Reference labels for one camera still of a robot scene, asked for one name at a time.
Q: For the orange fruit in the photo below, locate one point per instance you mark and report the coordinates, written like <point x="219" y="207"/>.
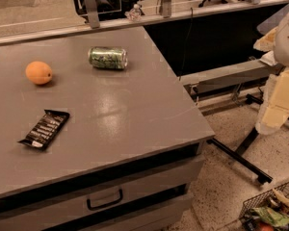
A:
<point x="38" y="73"/>

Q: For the black snack bar wrapper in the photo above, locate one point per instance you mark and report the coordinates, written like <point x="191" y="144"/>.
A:
<point x="46" y="130"/>

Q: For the clear plastic bottle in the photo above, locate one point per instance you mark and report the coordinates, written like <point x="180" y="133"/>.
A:
<point x="135" y="13"/>

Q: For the black metal floor stand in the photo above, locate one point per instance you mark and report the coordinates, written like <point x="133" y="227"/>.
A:
<point x="237" y="155"/>

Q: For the grey metal rail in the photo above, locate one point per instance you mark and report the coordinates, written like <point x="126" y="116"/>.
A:
<point x="111" y="25"/>

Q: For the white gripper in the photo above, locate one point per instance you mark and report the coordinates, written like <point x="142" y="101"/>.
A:
<point x="288" y="38"/>

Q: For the green bag in basket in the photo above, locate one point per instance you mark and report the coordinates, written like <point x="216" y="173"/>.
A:
<point x="270" y="216"/>

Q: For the black drawer handle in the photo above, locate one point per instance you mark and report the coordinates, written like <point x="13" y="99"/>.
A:
<point x="105" y="199"/>

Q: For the green soda can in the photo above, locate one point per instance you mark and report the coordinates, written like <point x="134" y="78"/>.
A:
<point x="108" y="58"/>

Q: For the black wire basket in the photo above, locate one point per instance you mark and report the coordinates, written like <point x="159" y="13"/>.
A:
<point x="277" y="198"/>

